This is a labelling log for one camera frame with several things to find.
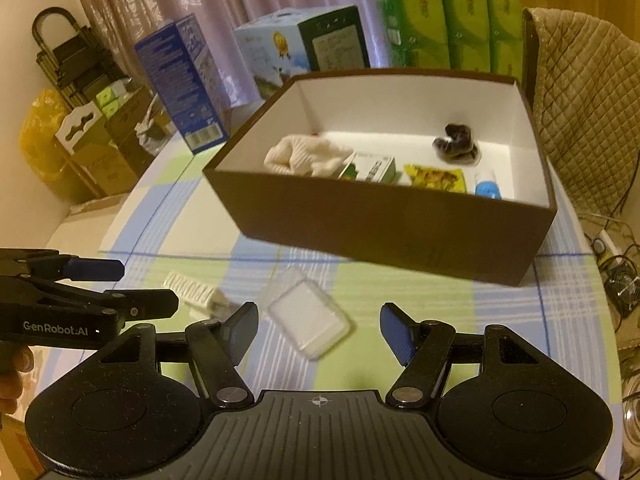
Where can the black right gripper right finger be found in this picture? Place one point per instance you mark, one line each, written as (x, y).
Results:
(422, 350)

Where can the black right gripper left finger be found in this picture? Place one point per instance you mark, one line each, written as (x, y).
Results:
(216, 349)

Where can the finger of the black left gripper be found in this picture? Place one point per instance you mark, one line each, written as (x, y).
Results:
(125, 304)
(51, 265)

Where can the blue white tube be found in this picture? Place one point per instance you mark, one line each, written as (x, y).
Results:
(486, 185)

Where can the white ointment box green bird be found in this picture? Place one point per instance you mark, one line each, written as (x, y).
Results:
(369, 168)

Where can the dark purple velvet scrunchie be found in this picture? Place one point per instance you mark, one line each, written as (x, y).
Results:
(457, 146)

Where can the left hand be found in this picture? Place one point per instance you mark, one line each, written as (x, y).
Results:
(11, 388)

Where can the white plastic comb rack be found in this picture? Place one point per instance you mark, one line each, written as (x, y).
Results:
(199, 296)

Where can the clear plastic case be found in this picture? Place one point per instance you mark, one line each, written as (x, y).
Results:
(306, 314)

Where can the yellow plastic bag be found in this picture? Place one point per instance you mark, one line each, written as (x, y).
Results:
(47, 159)

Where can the brown cardboard carton floor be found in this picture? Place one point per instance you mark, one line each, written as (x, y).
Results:
(112, 148)

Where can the yellow snack packet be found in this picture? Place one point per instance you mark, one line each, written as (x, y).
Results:
(436, 179)

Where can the black folding hand cart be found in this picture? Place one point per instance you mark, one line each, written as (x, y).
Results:
(79, 68)

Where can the white power strip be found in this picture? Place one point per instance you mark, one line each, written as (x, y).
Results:
(603, 246)

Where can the small black fan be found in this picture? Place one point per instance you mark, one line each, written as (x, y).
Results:
(622, 288)

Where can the brown cardboard box white inside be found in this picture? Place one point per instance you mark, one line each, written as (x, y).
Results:
(396, 112)

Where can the blue milk carton box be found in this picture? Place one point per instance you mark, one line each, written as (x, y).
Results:
(178, 63)

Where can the milk carton box cow picture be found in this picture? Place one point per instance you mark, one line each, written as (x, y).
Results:
(291, 42)

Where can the quilted beige chair cover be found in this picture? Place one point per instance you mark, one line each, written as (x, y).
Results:
(583, 82)

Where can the green tissue pack bundle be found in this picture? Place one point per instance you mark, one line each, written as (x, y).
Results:
(478, 35)

